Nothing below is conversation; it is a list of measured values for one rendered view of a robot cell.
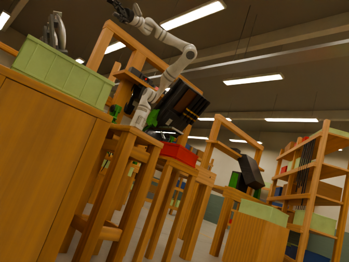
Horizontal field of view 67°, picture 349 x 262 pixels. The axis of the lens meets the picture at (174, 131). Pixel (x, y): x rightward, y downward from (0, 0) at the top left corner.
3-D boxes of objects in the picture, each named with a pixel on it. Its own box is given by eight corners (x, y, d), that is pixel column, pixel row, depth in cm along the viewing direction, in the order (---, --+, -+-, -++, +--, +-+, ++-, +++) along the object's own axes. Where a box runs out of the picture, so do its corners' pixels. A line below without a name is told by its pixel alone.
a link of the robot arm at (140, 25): (127, 25, 158) (134, 11, 156) (143, 34, 171) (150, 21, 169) (134, 30, 155) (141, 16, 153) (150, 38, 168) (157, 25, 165)
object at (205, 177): (213, 187, 280) (216, 174, 283) (87, 133, 187) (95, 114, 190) (203, 185, 290) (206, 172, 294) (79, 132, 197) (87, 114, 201)
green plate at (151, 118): (153, 131, 254) (164, 114, 262) (148, 126, 249) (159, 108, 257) (146, 131, 262) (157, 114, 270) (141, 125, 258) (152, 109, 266)
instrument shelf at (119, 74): (184, 112, 315) (185, 109, 316) (124, 72, 259) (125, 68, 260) (171, 112, 333) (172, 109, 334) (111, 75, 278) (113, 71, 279)
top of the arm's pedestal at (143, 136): (162, 148, 182) (164, 143, 183) (129, 131, 160) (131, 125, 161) (133, 143, 204) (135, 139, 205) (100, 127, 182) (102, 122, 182)
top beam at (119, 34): (201, 98, 350) (203, 92, 352) (106, 26, 258) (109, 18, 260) (196, 98, 357) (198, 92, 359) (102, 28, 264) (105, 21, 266)
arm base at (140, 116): (143, 133, 182) (152, 111, 188) (132, 127, 177) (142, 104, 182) (136, 133, 190) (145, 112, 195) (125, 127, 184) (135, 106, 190)
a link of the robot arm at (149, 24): (146, 15, 166) (165, 27, 170) (139, 28, 168) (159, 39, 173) (146, 15, 159) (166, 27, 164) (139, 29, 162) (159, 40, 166)
